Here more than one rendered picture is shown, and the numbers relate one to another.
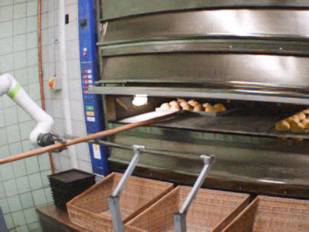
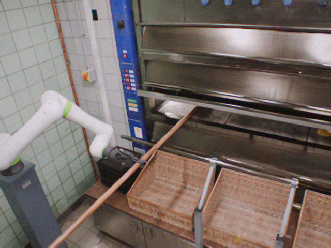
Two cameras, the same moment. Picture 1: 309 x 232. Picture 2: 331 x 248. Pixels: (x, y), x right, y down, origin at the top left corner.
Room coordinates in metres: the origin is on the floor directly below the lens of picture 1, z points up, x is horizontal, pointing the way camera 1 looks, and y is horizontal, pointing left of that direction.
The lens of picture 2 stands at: (1.39, 0.67, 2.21)
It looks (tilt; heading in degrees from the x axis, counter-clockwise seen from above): 29 degrees down; 346
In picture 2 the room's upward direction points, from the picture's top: 5 degrees counter-clockwise
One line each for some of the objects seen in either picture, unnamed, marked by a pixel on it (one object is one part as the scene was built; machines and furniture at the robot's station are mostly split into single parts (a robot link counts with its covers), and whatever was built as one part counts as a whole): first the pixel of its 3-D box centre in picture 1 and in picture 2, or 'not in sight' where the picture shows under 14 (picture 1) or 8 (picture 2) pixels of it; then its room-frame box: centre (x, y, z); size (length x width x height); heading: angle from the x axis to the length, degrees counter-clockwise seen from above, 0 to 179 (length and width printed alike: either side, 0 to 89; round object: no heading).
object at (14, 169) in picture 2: not in sight; (6, 163); (3.01, 1.37, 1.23); 0.26 x 0.15 x 0.06; 44
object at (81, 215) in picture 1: (118, 206); (171, 187); (2.97, 0.28, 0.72); 0.56 x 0.49 x 0.28; 44
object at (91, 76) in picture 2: (54, 83); (88, 75); (3.80, 0.74, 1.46); 0.10 x 0.07 x 0.10; 43
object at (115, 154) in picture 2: (50, 141); (119, 156); (2.86, 0.64, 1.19); 0.09 x 0.07 x 0.08; 43
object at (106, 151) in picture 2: (45, 140); (110, 153); (2.92, 0.69, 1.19); 0.12 x 0.06 x 0.09; 133
